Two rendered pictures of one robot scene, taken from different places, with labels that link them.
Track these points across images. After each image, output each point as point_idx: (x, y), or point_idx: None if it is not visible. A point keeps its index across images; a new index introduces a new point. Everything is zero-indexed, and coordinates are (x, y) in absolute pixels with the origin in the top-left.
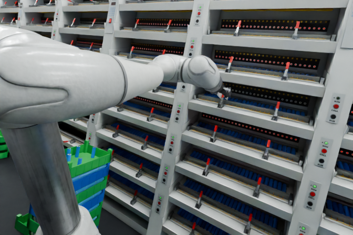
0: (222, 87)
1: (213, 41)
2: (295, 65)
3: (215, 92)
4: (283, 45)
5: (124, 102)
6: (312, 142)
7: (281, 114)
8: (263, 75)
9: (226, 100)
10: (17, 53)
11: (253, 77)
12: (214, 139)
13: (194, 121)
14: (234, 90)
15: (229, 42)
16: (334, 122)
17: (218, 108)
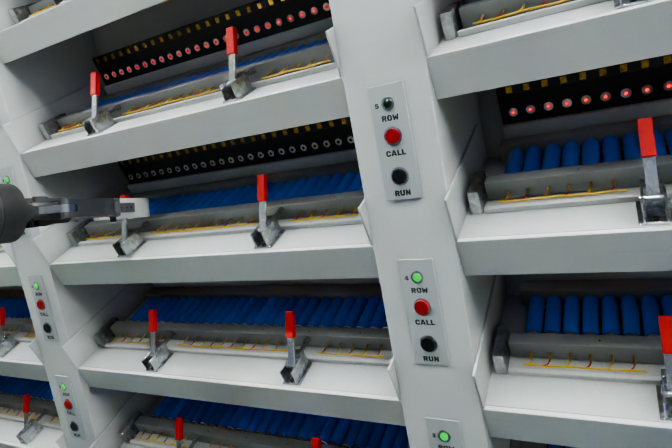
0: (30, 213)
1: (22, 44)
2: (304, 18)
3: (2, 241)
4: None
5: None
6: (382, 287)
7: (296, 210)
8: (195, 101)
9: (152, 219)
10: None
11: (154, 125)
12: (158, 357)
13: (137, 302)
14: (190, 166)
15: (57, 29)
16: (412, 195)
17: (119, 261)
